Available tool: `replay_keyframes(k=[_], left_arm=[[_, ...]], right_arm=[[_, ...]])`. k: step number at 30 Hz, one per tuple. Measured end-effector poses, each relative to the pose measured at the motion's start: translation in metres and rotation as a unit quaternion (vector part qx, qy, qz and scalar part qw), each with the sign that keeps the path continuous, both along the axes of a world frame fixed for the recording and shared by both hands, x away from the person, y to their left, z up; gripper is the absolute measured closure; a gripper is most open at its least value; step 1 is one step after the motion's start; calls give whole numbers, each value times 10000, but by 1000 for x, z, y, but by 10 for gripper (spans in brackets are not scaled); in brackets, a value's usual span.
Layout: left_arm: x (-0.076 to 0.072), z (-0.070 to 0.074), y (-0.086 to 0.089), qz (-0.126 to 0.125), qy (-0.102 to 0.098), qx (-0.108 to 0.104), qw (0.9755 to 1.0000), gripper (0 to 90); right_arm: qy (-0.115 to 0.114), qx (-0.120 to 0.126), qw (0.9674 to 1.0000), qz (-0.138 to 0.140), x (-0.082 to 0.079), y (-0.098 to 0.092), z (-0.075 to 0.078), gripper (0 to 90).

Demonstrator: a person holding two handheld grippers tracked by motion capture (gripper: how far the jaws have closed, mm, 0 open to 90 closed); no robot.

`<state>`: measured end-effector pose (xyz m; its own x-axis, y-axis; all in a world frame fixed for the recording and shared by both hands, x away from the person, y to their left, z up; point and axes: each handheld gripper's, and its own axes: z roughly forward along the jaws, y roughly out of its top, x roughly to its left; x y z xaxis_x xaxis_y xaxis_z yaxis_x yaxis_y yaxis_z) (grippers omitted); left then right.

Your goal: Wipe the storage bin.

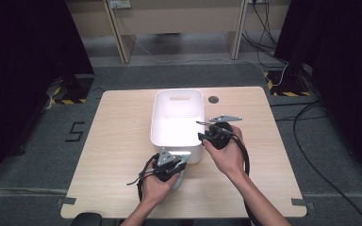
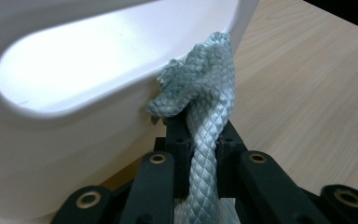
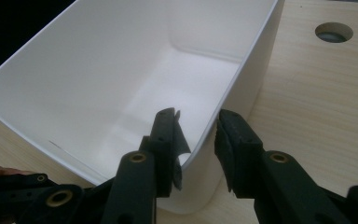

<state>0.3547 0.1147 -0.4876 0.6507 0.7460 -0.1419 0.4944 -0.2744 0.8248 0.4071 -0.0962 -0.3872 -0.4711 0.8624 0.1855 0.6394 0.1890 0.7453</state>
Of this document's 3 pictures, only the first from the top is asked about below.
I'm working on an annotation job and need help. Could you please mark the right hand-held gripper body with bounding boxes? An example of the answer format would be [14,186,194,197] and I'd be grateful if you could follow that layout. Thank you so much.
[202,114,243,151]

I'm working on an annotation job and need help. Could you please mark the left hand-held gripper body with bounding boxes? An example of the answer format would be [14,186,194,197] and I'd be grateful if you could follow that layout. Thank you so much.
[151,150,187,183]

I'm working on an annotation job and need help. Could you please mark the white plastic storage bin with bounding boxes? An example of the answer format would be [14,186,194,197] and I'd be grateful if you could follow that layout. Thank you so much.
[149,88,206,165]

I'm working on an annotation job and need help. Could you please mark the person's right hand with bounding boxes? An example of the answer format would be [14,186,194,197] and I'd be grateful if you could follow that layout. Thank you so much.
[202,124,250,184]

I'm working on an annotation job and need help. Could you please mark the person's left hand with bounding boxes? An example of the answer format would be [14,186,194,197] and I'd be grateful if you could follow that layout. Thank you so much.
[140,169,181,207]

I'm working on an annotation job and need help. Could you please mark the black stand base hazard stripes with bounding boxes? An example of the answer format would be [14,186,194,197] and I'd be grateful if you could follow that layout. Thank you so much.
[263,63,313,98]
[46,73,96,105]

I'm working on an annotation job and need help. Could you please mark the black chair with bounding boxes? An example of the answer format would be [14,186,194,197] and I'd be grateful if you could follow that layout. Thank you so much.
[70,212,104,226]

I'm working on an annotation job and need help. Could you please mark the grey tape piece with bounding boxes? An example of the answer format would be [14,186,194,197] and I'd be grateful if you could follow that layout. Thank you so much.
[55,196,77,206]
[290,198,316,211]

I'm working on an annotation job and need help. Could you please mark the beige desk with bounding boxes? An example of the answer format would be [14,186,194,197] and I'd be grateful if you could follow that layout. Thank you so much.
[65,0,292,65]

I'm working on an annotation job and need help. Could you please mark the dark curtain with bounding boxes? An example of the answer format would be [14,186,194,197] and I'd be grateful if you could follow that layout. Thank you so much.
[0,0,96,192]
[273,0,362,189]

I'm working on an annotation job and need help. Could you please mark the white power socket strip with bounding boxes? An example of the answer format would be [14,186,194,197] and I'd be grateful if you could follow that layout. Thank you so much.
[108,0,132,10]

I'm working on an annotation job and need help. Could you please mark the left hand-held gripper cable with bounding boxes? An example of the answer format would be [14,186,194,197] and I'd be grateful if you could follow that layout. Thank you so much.
[125,153,160,202]

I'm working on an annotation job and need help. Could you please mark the hand-held gripper cable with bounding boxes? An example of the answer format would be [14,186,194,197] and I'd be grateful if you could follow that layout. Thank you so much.
[125,153,160,202]
[215,125,263,226]

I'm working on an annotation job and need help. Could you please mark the right hand-held gripper cable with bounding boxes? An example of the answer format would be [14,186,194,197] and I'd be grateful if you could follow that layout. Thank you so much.
[215,125,263,226]

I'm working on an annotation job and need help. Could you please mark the long black floor cable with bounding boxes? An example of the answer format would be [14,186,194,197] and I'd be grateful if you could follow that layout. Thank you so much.
[292,100,362,226]

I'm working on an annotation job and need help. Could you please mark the bundle of black cables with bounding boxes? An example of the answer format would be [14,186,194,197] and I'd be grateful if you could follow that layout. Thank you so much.
[240,0,289,68]

